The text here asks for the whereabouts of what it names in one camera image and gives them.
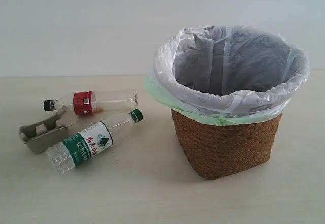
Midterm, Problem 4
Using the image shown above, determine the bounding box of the green label water bottle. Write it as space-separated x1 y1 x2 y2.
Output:
45 109 143 174

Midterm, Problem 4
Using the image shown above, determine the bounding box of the grey cardboard egg carton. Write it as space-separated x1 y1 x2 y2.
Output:
19 106 78 154

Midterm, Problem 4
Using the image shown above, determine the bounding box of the woven brown wicker basket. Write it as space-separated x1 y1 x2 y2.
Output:
171 110 281 180

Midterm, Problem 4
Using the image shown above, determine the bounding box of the white plastic bin liner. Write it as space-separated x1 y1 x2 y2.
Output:
151 26 310 118

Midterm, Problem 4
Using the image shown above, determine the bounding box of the red label clear bottle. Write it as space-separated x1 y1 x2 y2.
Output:
43 90 138 115

